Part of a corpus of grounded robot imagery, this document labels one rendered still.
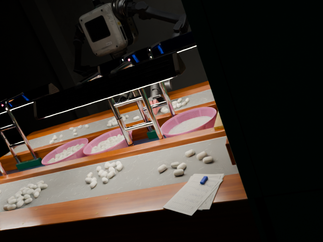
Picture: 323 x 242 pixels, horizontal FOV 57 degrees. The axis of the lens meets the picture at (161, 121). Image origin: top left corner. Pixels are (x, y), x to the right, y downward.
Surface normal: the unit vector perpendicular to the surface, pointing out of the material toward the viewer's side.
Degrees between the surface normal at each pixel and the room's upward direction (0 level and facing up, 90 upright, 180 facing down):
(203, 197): 0
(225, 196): 0
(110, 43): 90
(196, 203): 0
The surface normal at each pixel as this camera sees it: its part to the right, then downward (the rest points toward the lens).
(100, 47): -0.47, 0.46
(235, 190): -0.36, -0.88
